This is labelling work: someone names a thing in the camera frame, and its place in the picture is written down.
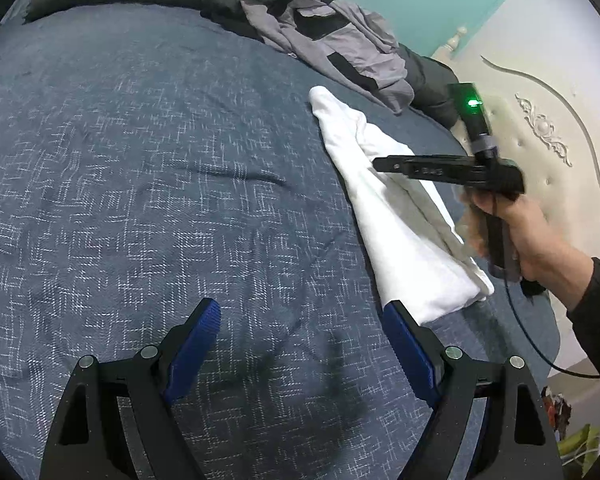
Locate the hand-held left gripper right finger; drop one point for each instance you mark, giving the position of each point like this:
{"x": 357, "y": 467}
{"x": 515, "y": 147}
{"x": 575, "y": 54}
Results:
{"x": 410, "y": 355}

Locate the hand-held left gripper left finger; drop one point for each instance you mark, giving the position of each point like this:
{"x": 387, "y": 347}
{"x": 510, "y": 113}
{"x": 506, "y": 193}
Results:
{"x": 195, "y": 350}

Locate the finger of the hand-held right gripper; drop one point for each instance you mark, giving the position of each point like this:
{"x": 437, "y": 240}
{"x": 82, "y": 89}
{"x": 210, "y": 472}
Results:
{"x": 430, "y": 166}

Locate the white long-sleeve shirt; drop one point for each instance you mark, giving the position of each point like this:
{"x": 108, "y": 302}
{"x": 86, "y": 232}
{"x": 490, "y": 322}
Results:
{"x": 405, "y": 230}

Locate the person's right hand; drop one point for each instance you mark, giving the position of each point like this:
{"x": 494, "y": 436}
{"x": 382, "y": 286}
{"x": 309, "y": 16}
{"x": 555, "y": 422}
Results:
{"x": 535, "y": 240}

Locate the cream tufted headboard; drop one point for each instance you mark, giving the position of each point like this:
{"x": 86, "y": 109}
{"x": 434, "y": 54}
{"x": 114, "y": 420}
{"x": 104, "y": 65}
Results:
{"x": 555, "y": 110}

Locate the grey jacket with black trim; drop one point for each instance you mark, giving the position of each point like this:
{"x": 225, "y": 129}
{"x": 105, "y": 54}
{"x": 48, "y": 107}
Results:
{"x": 340, "y": 35}

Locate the bed with blue patterned sheet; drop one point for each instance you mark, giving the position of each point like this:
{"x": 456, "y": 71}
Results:
{"x": 155, "y": 185}

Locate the pile of boxes and bags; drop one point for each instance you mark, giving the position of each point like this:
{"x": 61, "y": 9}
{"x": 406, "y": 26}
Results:
{"x": 575, "y": 435}

